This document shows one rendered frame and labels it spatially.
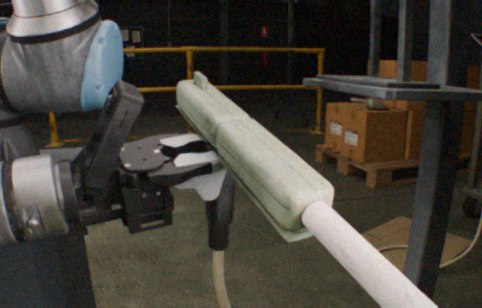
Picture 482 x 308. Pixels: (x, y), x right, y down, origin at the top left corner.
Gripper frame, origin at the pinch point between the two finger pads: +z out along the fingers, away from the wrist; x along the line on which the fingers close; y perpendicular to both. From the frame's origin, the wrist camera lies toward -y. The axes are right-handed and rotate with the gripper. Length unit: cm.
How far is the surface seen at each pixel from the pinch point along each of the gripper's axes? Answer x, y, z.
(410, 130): -122, 82, 201
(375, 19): -19.4, -12.2, 40.8
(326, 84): -13.9, -1.1, 25.4
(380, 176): -108, 105, 162
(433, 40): -9.1, -10.0, 47.6
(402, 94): 5.3, -5.9, 23.1
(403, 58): -0.3, -9.1, 28.7
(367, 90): -0.5, -4.6, 22.2
